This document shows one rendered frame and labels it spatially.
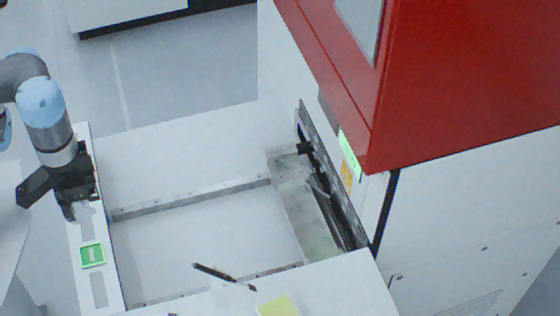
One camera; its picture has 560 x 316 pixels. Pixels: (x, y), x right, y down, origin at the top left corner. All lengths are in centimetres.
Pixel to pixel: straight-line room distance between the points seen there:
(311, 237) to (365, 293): 23
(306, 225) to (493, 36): 69
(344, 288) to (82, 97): 205
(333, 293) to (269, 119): 64
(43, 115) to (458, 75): 67
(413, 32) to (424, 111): 19
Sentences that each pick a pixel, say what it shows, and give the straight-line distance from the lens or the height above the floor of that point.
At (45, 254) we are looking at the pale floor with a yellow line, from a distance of 262.
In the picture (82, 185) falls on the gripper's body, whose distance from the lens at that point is 116.
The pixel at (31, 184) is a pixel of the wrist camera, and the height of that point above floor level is 125.
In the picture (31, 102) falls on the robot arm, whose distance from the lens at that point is 102.
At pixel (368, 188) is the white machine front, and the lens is 131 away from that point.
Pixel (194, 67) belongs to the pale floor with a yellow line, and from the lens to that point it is 316.
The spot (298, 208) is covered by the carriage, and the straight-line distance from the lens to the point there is 154.
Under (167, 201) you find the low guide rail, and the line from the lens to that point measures 160.
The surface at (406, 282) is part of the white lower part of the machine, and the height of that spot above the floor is 71.
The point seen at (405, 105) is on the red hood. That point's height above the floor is 140.
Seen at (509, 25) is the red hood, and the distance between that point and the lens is 105.
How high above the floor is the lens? 214
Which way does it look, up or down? 51 degrees down
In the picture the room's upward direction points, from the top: 2 degrees clockwise
